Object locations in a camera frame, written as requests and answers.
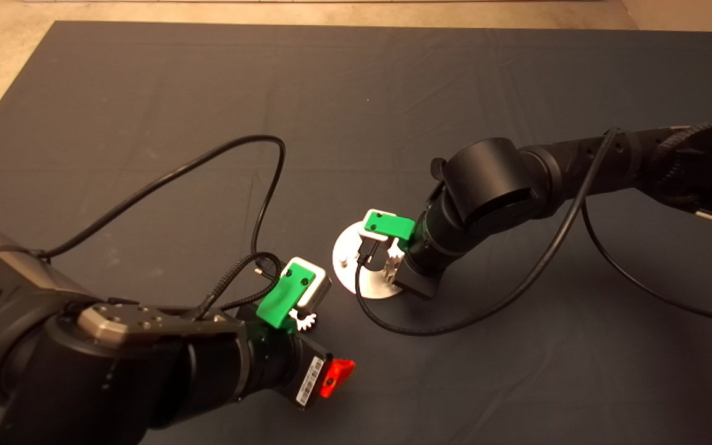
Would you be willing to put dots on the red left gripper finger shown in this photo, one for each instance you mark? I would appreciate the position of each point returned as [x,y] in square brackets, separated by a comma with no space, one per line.
[336,376]

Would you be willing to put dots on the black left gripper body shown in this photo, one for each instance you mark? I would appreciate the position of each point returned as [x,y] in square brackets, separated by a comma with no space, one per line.
[297,371]

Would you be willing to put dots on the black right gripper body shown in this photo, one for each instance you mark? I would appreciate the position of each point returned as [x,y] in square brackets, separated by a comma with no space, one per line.
[421,272]

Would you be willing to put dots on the small steel spur gear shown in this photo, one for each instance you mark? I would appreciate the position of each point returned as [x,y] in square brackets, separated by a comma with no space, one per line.
[393,266]

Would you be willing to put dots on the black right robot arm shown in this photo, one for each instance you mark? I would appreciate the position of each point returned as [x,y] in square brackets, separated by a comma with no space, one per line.
[492,179]

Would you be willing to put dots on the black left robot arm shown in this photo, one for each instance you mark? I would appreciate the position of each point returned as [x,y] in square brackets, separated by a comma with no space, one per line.
[115,383]

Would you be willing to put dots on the round metal carrier plate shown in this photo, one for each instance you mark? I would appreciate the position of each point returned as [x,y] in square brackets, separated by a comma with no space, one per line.
[343,278]

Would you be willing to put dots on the white plastic gear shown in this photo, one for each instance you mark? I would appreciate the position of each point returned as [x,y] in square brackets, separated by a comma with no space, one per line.
[306,320]

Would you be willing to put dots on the dark grey table cloth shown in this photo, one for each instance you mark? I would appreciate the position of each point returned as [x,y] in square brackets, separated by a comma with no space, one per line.
[393,93]

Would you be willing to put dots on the green right camera mount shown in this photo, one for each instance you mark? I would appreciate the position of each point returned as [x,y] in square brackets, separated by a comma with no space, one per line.
[393,227]

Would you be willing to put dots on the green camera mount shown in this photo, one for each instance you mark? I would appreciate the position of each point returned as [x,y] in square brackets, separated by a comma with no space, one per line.
[280,295]
[393,227]

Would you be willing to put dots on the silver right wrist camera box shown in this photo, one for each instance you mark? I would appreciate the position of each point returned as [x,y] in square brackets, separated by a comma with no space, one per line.
[373,238]

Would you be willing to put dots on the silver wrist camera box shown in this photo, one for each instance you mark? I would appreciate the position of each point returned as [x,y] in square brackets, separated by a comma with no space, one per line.
[373,238]
[320,289]

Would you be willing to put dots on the green left camera mount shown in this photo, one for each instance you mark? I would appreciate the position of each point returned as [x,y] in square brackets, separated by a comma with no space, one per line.
[280,295]

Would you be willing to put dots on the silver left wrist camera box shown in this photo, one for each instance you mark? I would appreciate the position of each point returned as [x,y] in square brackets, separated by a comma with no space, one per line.
[320,289]

